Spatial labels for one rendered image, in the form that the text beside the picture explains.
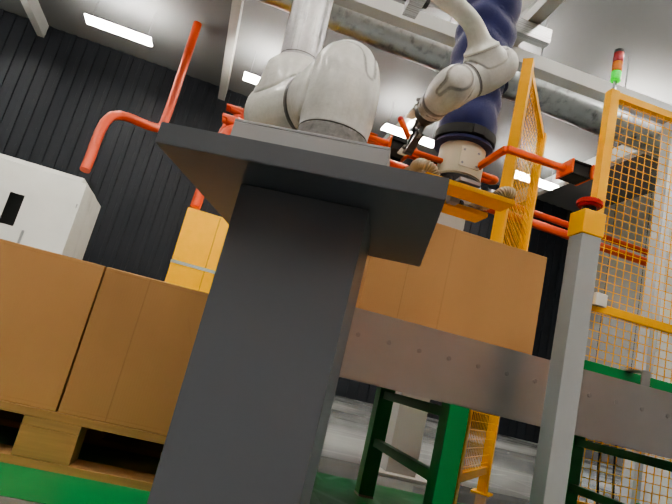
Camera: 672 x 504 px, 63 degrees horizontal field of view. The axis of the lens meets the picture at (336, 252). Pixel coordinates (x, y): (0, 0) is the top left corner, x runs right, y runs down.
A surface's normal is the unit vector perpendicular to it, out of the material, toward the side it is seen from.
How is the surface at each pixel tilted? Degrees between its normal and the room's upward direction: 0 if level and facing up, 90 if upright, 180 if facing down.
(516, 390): 90
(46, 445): 90
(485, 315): 90
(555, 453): 90
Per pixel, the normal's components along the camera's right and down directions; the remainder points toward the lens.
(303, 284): -0.07, -0.24
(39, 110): 0.27, -0.15
